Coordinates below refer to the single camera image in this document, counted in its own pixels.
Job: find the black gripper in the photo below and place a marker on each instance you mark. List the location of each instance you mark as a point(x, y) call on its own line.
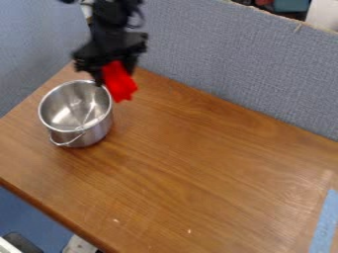
point(106, 47)

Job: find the red rectangular block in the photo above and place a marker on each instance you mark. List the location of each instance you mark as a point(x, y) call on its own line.
point(118, 81)

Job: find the shiny metal pot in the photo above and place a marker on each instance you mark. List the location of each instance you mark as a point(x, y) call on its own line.
point(76, 113)

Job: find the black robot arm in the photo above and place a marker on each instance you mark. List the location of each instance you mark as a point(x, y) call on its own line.
point(116, 15)

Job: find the grey fabric partition panel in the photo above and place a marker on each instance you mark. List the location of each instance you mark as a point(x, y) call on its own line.
point(265, 62)

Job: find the blue tape strip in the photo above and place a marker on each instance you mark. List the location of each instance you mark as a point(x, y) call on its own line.
point(326, 225)

